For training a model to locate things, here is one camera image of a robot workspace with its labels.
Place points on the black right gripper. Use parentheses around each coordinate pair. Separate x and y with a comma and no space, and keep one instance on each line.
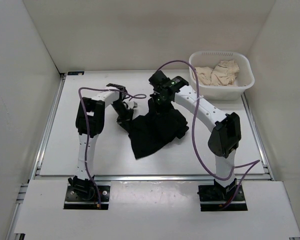
(155,94)

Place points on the white plastic basket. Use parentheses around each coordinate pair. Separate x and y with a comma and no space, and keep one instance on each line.
(243,82)

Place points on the beige crumpled garment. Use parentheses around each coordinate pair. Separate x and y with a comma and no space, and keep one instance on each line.
(223,74)

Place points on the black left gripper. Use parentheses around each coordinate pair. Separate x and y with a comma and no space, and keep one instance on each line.
(127,117)

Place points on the dark label sticker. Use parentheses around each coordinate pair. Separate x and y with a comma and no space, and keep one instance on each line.
(75,73)

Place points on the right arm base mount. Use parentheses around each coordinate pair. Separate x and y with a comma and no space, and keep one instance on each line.
(216,198)

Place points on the aluminium front rail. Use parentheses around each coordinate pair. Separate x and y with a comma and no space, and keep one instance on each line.
(153,178)

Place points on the black trousers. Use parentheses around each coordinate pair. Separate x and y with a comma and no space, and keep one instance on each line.
(151,132)

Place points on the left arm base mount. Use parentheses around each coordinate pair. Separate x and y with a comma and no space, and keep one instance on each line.
(102,197)

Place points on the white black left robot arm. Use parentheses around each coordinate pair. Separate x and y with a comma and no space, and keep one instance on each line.
(90,122)

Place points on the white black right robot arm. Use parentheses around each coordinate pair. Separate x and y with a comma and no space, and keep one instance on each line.
(224,128)

